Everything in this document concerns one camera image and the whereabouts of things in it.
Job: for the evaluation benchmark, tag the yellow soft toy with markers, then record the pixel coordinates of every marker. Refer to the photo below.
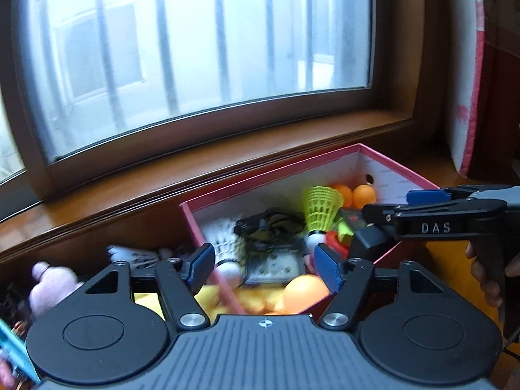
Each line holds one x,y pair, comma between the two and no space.
254,301

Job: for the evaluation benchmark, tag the red plastic toy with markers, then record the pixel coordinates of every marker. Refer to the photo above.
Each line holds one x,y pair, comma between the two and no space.
335,240

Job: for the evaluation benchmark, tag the pink and white board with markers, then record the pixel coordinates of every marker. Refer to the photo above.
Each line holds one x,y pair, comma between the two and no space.
463,69

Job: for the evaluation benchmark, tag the person's right hand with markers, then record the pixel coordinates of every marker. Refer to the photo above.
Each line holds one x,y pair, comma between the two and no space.
485,282

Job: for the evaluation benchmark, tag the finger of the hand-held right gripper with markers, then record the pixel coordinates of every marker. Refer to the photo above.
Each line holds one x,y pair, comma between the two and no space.
378,213
424,198

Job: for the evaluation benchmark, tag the yellow-green shuttlecock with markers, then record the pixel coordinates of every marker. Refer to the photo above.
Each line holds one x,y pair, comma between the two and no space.
321,207

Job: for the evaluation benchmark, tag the pink plush toy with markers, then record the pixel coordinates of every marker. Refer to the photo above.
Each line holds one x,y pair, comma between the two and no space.
48,288

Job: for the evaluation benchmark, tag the pink cardboard box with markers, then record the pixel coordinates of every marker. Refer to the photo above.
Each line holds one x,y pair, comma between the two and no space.
284,195

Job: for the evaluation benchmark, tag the wooden framed window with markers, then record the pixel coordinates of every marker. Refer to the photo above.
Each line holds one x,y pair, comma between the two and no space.
203,48

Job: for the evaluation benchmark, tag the yellow-green small packet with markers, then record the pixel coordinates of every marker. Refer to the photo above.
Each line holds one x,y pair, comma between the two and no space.
345,229

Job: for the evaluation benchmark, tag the blue plastic object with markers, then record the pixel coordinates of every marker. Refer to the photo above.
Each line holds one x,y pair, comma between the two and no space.
10,343

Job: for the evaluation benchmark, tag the white shuttlecock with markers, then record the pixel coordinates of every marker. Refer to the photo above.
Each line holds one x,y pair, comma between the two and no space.
130,255
221,237

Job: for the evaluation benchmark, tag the black block-shaped object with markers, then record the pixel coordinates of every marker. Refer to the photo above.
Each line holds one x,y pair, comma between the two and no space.
371,243

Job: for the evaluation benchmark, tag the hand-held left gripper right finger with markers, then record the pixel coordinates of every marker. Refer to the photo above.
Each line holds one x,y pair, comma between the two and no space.
327,270

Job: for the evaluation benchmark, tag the orange ping-pong ball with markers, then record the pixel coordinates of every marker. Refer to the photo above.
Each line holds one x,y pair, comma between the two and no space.
304,293
342,193
365,197

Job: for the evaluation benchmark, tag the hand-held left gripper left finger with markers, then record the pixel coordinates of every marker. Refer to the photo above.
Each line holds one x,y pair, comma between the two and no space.
202,266

